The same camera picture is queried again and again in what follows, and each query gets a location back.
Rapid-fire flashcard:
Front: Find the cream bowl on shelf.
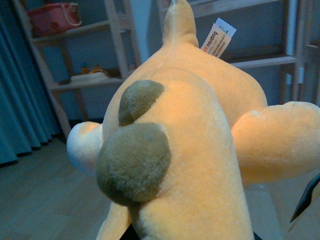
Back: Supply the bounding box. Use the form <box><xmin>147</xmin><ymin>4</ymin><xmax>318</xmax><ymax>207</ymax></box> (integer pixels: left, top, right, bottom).
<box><xmin>70</xmin><ymin>72</ymin><xmax>109</xmax><ymax>83</ymax></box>

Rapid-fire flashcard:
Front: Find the red storage basket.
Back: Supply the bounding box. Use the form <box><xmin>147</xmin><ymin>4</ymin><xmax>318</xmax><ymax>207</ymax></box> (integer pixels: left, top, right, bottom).
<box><xmin>27</xmin><ymin>2</ymin><xmax>82</xmax><ymax>37</ymax></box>

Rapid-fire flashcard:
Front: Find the left wooden shelf unit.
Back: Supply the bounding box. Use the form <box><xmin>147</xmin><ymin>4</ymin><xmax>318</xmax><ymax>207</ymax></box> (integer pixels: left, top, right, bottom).
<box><xmin>13</xmin><ymin>0</ymin><xmax>141</xmax><ymax>136</ymax></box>

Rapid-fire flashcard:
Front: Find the wooden shelf unit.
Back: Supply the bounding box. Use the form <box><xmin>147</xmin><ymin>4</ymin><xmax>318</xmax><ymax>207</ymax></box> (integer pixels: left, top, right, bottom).
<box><xmin>190</xmin><ymin>0</ymin><xmax>320</xmax><ymax>105</ymax></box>
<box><xmin>13</xmin><ymin>0</ymin><xmax>141</xmax><ymax>136</ymax></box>

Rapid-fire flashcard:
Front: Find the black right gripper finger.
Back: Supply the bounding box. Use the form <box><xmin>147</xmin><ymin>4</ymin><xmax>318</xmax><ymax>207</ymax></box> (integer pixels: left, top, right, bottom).
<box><xmin>290</xmin><ymin>173</ymin><xmax>320</xmax><ymax>223</ymax></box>

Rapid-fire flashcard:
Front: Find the teal curtain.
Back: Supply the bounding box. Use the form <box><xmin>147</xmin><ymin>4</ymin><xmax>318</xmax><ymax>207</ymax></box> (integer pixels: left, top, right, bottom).
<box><xmin>0</xmin><ymin>0</ymin><xmax>62</xmax><ymax>167</ymax></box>

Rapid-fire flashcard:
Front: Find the right wooden shelf unit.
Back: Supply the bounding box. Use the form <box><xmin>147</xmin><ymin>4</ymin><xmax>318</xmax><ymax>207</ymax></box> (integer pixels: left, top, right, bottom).
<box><xmin>190</xmin><ymin>0</ymin><xmax>320</xmax><ymax>105</ymax></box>

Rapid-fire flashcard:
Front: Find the yellow orange small toy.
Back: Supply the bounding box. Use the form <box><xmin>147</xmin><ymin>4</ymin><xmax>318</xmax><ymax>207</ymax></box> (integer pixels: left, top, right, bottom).
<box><xmin>80</xmin><ymin>64</ymin><xmax>106</xmax><ymax>75</ymax></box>

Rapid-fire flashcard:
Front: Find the yellow plush dinosaur toy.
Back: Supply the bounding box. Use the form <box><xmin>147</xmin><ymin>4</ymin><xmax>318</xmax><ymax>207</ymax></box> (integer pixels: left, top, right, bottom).
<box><xmin>67</xmin><ymin>0</ymin><xmax>320</xmax><ymax>240</ymax></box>

